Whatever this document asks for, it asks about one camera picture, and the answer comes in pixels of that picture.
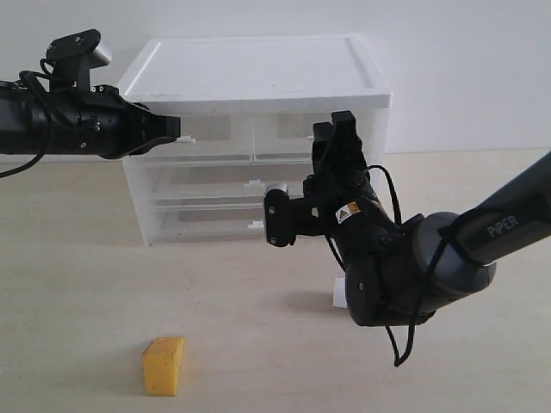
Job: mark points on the white plastic drawer cabinet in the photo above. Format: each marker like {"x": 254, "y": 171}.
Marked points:
{"x": 294, "y": 74}

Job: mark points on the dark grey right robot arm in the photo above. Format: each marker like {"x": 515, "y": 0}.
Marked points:
{"x": 399, "y": 274}

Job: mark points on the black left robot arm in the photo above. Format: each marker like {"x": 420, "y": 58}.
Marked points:
{"x": 17, "y": 133}

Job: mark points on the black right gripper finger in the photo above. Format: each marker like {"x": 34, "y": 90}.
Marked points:
{"x": 346, "y": 145}
{"x": 322, "y": 137}

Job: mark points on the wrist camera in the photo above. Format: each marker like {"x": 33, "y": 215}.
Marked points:
{"x": 286, "y": 218}
{"x": 73, "y": 56}

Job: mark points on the white bottle teal label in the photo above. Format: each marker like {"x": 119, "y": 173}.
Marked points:
{"x": 339, "y": 296}

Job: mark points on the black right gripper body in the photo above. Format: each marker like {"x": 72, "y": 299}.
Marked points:
{"x": 349, "y": 210}

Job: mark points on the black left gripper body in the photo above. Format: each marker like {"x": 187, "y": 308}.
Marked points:
{"x": 101, "y": 123}

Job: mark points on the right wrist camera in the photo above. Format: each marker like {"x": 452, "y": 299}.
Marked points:
{"x": 286, "y": 218}

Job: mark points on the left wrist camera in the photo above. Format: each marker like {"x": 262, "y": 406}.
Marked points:
{"x": 73, "y": 56}

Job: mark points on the yellow cheese wedge block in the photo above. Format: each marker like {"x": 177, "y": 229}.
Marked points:
{"x": 162, "y": 363}

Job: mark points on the clear plastic storage box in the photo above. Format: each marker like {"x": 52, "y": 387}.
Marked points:
{"x": 206, "y": 220}
{"x": 179, "y": 181}

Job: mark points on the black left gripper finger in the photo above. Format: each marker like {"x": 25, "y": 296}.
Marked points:
{"x": 150, "y": 144}
{"x": 158, "y": 125}

